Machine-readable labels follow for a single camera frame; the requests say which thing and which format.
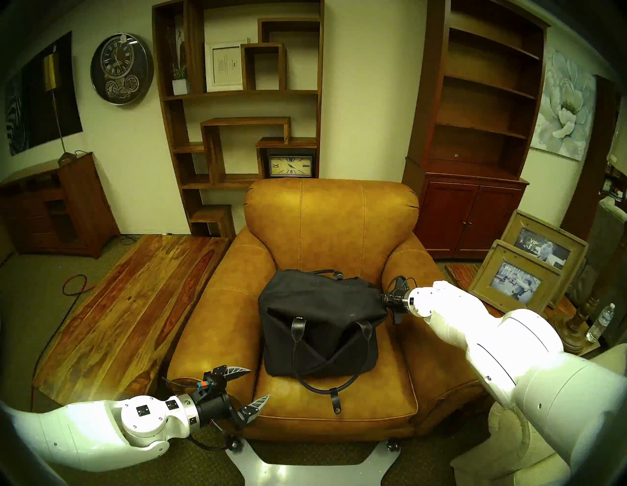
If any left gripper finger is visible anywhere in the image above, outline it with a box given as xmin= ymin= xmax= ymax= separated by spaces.
xmin=239 ymin=393 xmax=271 ymax=424
xmin=216 ymin=365 xmax=252 ymax=385

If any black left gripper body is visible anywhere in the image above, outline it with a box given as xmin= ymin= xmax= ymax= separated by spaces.
xmin=196 ymin=389 xmax=245 ymax=429

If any black zipper handbag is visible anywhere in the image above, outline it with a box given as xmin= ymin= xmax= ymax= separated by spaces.
xmin=258 ymin=268 xmax=388 ymax=416

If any open wooden shelf unit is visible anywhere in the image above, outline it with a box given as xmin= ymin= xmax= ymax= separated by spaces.
xmin=152 ymin=0 xmax=325 ymax=241

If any wooden side table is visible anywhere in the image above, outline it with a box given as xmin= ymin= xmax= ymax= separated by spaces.
xmin=445 ymin=262 xmax=601 ymax=356

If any dark wooden bookcase cabinet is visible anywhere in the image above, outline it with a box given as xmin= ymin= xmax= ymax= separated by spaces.
xmin=402 ymin=0 xmax=550 ymax=260

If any tan leather armchair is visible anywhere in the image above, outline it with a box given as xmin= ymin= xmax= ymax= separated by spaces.
xmin=167 ymin=177 xmax=495 ymax=444

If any wooden plank coffee table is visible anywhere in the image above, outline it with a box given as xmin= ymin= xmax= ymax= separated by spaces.
xmin=32 ymin=234 xmax=231 ymax=407

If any turned wooden lamp base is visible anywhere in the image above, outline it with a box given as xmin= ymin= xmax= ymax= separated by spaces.
xmin=551 ymin=235 xmax=627 ymax=354

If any beige upholstered chair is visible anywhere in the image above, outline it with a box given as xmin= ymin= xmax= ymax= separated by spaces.
xmin=450 ymin=343 xmax=627 ymax=486

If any rectangular mantel clock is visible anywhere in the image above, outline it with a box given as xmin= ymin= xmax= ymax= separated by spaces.
xmin=267 ymin=154 xmax=315 ymax=178

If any clear water bottle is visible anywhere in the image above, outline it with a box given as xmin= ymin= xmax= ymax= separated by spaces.
xmin=585 ymin=303 xmax=616 ymax=343

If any grey wingback chair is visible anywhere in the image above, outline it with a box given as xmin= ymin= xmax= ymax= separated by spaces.
xmin=571 ymin=196 xmax=627 ymax=304

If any reddish wooden sideboard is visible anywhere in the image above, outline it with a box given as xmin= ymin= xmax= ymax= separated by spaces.
xmin=0 ymin=152 xmax=121 ymax=259

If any pale flower painting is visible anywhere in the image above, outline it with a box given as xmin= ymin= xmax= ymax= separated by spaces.
xmin=531 ymin=47 xmax=597 ymax=161

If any small potted plant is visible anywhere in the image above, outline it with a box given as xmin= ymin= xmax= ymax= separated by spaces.
xmin=167 ymin=29 xmax=191 ymax=96

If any white framed certificate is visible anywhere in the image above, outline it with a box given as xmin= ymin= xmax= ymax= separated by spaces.
xmin=204 ymin=40 xmax=248 ymax=93

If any black zebra canvas picture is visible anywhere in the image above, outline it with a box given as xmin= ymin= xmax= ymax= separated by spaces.
xmin=5 ymin=31 xmax=83 ymax=156

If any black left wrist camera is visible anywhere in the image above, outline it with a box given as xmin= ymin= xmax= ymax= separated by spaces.
xmin=197 ymin=371 xmax=227 ymax=392

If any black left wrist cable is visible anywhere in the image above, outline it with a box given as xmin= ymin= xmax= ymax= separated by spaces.
xmin=162 ymin=376 xmax=241 ymax=451

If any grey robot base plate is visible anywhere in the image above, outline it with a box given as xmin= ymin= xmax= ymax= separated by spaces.
xmin=225 ymin=438 xmax=401 ymax=486

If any small rustic photo frame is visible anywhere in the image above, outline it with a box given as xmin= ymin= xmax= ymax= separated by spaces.
xmin=468 ymin=239 xmax=563 ymax=316

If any large rustic photo frame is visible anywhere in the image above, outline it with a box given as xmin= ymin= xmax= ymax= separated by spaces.
xmin=501 ymin=210 xmax=588 ymax=309

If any red floor cable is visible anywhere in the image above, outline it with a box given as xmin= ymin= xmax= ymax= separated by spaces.
xmin=30 ymin=274 xmax=97 ymax=412

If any round black wall clock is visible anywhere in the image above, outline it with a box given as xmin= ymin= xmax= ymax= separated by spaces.
xmin=90 ymin=33 xmax=154 ymax=106

